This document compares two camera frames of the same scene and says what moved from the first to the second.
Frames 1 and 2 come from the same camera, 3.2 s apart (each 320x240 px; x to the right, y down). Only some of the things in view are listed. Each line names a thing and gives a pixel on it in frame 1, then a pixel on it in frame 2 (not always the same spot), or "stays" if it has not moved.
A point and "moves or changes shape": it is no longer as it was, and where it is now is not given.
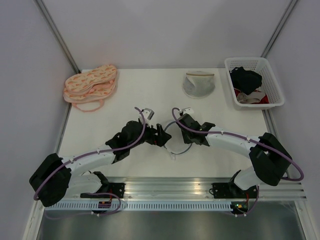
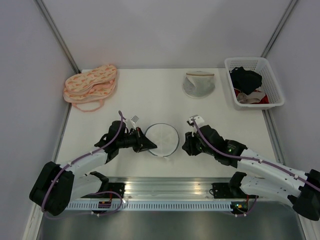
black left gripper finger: [162, 139] -> [143, 142]
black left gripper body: [149, 136] -> [130, 140]
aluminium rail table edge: [201, 189] stays
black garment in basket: [245, 81] stays
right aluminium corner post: [278, 28] stays
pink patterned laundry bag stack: [86, 90] stays
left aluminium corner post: [56, 33] stays
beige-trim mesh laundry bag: [198, 84] stays
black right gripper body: [187, 137] -> [195, 147]
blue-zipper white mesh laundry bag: [176, 144] moves or changes shape
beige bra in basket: [253, 97] stays
